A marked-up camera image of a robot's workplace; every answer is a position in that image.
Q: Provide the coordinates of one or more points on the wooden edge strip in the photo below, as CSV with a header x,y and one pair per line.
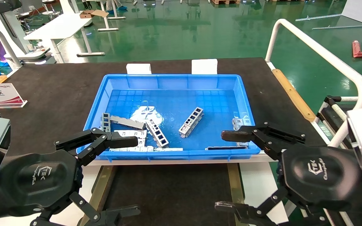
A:
x,y
294,95

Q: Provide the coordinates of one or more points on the metal bracket with square holes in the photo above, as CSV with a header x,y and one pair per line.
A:
x,y
191,123
157,133

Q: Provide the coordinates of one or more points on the black table mat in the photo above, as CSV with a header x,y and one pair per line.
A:
x,y
58,91

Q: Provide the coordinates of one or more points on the dark thin metal strip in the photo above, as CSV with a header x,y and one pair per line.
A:
x,y
225,147

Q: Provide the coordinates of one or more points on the white machine column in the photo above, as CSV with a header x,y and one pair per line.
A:
x,y
11,28

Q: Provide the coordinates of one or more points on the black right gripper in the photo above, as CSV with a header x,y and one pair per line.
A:
x,y
319,175

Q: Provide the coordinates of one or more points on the white tube railing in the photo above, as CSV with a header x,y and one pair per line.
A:
x,y
325,53

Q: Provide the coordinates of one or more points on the white floor bar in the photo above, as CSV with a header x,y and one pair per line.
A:
x,y
319,17
341,26

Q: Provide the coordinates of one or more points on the slotted silver metal plate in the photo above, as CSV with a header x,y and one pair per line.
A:
x,y
134,133
141,142

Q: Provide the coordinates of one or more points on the white table with legs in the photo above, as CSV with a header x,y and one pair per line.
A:
x,y
107,23

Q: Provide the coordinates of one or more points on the grey bracket pile front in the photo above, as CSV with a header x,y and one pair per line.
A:
x,y
162,149

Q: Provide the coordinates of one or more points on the black frame cart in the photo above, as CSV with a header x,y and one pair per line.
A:
x,y
325,110

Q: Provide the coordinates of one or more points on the silver clip metal bracket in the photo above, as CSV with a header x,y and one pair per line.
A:
x,y
240,122

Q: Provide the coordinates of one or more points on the grey tube railing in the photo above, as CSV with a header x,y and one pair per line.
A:
x,y
2,39

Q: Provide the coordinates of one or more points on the white work table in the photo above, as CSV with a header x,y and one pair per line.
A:
x,y
61,26

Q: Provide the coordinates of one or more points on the flat grey metal strip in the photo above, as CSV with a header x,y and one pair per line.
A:
x,y
127,122

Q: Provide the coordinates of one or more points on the upright grey metal bracket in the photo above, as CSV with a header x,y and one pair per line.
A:
x,y
106,121

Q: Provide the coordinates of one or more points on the person in blue shoe covers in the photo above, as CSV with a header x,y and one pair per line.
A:
x,y
119,7

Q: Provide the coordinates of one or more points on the blue plastic bin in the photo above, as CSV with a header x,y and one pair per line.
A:
x,y
174,84

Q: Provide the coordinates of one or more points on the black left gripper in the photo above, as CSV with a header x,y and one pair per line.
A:
x,y
39,180

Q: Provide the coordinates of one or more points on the open cardboard box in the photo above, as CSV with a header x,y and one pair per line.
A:
x,y
88,14

